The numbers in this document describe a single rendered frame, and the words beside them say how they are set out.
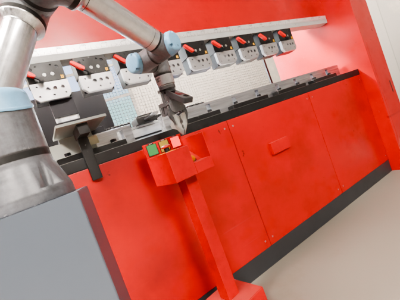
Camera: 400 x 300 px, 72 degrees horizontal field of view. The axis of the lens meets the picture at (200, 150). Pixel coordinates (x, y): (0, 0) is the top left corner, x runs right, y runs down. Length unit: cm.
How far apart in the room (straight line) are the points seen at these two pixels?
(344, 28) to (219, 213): 186
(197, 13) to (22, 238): 155
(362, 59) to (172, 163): 195
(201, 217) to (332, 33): 202
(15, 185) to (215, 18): 156
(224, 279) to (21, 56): 103
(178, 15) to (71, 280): 148
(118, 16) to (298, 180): 135
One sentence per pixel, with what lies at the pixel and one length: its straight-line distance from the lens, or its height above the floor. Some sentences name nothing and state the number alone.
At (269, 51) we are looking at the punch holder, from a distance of 205.
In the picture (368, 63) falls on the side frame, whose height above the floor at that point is 88.
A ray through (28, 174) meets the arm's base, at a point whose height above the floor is 83.
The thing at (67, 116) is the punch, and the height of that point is 108.
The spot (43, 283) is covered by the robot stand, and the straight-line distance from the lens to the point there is 55.
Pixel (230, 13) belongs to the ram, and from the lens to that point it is 197.
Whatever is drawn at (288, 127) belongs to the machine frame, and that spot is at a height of 66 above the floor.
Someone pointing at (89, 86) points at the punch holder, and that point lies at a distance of 138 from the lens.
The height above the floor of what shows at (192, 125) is 86.
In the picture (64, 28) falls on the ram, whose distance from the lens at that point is 149.
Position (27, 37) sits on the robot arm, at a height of 118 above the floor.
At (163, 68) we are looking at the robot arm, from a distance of 115.
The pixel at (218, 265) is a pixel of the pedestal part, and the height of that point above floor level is 27.
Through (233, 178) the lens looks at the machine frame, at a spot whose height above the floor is 53.
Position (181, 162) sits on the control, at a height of 73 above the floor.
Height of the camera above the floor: 79
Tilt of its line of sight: 2 degrees down
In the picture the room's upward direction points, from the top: 20 degrees counter-clockwise
